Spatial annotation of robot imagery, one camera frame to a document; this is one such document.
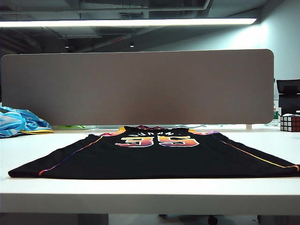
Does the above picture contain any long ceiling light strip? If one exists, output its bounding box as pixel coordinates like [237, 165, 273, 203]
[0, 18, 258, 28]

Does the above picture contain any brown fabric desk divider panel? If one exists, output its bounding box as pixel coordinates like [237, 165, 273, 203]
[0, 48, 275, 127]

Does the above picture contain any green flat item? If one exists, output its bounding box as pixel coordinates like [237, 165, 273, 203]
[52, 125, 86, 130]

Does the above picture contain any black basketball jersey number 35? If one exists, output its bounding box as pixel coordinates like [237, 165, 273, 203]
[7, 125, 300, 180]

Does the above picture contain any black office chair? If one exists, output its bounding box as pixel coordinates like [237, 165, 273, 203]
[276, 79, 300, 116]

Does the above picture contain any blue patterned cloth pile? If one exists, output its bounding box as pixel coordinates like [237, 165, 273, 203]
[0, 105, 54, 138]

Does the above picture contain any clear bottle with green label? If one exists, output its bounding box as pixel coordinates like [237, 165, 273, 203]
[272, 78, 281, 128]

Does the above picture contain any Rubik's cube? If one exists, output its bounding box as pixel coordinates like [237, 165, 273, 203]
[279, 113, 300, 133]

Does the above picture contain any yellow cloth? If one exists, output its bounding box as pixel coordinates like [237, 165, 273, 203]
[21, 129, 55, 135]

